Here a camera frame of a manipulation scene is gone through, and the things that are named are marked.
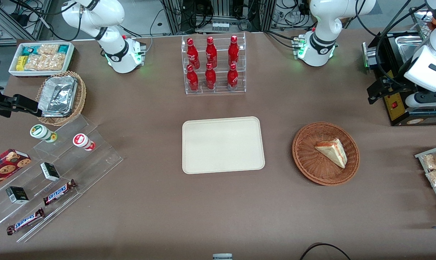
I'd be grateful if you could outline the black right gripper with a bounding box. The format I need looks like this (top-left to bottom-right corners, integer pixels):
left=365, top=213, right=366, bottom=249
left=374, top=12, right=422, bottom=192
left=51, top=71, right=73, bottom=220
left=0, top=94, right=42, bottom=118

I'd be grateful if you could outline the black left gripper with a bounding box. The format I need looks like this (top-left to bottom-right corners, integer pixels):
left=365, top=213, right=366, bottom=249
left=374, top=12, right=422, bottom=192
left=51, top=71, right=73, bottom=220
left=367, top=76, right=416, bottom=105

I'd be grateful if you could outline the triangular sandwich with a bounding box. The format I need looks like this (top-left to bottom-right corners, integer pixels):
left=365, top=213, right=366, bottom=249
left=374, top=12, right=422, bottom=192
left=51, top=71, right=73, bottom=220
left=315, top=138, right=348, bottom=169

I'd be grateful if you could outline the light tan wicker basket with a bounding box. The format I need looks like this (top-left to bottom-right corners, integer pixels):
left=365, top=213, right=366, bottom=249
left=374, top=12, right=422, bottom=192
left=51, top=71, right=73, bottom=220
left=35, top=71, right=87, bottom=126

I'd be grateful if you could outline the brown round wicker basket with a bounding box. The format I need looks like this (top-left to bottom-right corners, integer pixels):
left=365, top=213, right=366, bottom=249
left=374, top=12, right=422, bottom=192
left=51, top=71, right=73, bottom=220
left=292, top=122, right=360, bottom=187

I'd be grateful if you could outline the cream plastic serving tray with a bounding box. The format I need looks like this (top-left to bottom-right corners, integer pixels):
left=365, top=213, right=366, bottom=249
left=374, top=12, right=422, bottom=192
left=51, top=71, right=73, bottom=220
left=182, top=116, right=266, bottom=175

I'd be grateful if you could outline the black hot food warmer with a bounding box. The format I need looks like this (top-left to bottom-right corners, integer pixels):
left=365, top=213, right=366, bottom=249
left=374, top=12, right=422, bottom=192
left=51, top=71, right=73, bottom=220
left=362, top=6, right=436, bottom=126

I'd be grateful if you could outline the white rectangular snack bin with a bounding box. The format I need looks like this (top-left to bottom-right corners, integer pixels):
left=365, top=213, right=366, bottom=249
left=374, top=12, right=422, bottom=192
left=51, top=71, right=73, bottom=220
left=8, top=42, right=75, bottom=78

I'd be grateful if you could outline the green lid white cup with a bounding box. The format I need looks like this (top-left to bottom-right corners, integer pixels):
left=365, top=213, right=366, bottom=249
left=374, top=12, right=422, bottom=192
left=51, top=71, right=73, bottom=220
left=30, top=124, right=58, bottom=143

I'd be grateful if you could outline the aluminium foil container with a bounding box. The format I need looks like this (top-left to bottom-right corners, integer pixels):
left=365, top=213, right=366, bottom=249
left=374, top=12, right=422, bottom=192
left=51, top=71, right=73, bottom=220
left=38, top=75, right=78, bottom=117

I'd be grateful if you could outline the red chocolate chip cookie box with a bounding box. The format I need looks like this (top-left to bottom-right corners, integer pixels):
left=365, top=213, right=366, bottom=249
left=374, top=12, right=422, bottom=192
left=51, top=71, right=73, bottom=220
left=0, top=148, right=32, bottom=192

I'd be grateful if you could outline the clear bag of crackers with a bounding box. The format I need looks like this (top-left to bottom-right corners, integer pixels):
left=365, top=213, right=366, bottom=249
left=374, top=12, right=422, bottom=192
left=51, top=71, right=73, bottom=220
left=37, top=44, right=60, bottom=55
left=24, top=53, right=66, bottom=72

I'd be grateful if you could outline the small black carton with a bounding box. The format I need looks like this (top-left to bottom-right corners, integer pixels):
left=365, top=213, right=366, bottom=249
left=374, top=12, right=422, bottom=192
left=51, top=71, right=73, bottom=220
left=40, top=162, right=61, bottom=182
left=5, top=186, right=29, bottom=205

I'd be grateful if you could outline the red lid white cup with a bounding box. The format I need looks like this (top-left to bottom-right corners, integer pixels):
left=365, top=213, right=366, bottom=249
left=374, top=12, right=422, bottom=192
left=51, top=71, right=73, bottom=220
left=72, top=133, right=96, bottom=151

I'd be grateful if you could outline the Snickers chocolate bar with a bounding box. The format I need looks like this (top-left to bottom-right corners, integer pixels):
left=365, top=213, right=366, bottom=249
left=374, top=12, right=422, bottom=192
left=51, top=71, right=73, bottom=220
left=43, top=179, right=77, bottom=206
left=6, top=208, right=45, bottom=236

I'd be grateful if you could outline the clear acrylic stepped display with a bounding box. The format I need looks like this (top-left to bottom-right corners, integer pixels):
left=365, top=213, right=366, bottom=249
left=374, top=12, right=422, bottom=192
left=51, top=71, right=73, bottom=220
left=0, top=114, right=124, bottom=243

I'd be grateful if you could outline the red cola bottle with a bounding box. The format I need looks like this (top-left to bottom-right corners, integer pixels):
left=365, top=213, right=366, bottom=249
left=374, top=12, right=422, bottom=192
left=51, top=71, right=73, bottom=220
left=205, top=36, right=218, bottom=68
left=228, top=35, right=240, bottom=66
left=187, top=38, right=200, bottom=69
left=187, top=64, right=199, bottom=92
left=205, top=62, right=217, bottom=90
left=227, top=63, right=239, bottom=91

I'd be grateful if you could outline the clear acrylic bottle rack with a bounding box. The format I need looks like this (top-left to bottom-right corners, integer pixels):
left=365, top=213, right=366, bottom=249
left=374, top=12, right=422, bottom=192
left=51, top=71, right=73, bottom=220
left=181, top=32, right=247, bottom=95

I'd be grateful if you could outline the aluminium equipment rack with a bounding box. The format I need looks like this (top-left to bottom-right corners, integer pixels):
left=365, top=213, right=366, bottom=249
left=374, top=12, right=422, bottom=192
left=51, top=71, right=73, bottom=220
left=159, top=0, right=277, bottom=35

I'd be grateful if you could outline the metal wire tray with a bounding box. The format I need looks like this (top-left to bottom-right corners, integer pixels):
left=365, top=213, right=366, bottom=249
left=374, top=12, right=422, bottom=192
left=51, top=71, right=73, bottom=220
left=415, top=143, right=436, bottom=221

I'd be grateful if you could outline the aluminium frame shelf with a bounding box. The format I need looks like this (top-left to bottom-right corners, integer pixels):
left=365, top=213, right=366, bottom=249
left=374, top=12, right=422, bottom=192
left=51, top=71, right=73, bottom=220
left=0, top=0, right=54, bottom=41

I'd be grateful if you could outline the black looped cable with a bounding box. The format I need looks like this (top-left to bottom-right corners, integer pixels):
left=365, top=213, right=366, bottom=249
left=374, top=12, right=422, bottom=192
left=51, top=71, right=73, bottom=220
left=299, top=242, right=352, bottom=260

